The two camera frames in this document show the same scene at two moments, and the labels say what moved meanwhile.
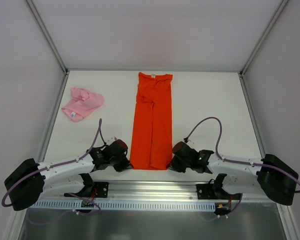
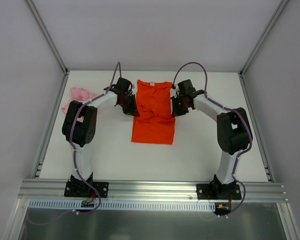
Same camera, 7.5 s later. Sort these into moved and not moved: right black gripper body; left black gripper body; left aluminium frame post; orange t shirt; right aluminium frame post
Moved: orange t shirt; left black gripper body; right black gripper body
Not moved: left aluminium frame post; right aluminium frame post
